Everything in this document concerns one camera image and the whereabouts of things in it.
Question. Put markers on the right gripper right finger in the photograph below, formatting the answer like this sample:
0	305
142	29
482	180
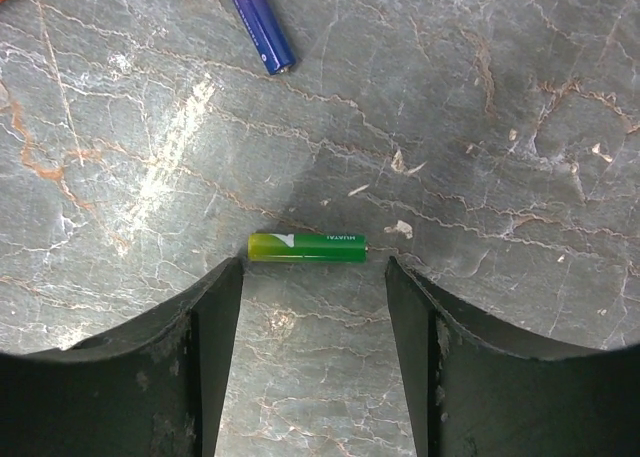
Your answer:
476	385

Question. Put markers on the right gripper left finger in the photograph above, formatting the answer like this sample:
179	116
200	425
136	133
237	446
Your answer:
152	386

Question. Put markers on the green battery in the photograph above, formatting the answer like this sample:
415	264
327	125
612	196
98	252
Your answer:
306	248

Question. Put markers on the purple battery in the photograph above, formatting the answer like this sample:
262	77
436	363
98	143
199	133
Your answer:
266	34

